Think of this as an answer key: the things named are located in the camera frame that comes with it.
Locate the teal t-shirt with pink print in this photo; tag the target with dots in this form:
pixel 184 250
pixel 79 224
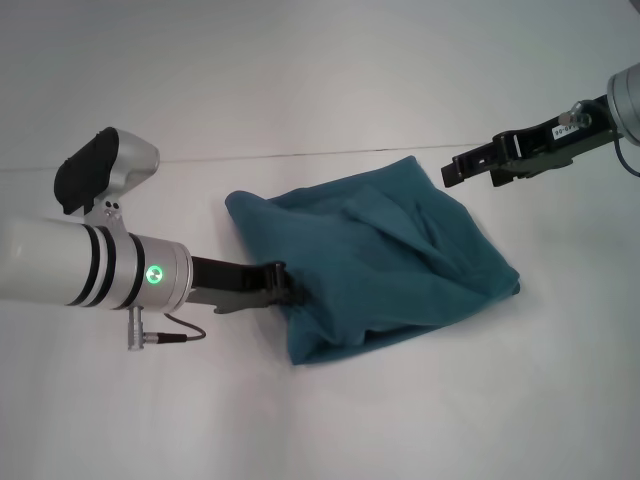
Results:
pixel 375 260

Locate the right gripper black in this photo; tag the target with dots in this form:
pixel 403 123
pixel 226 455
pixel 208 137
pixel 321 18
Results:
pixel 565 145

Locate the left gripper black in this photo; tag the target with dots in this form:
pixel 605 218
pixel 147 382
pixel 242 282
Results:
pixel 225 285

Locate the left silver camera mount bracket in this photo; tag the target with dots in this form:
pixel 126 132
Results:
pixel 107 212

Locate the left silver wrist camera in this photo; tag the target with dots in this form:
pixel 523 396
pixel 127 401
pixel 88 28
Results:
pixel 110 165

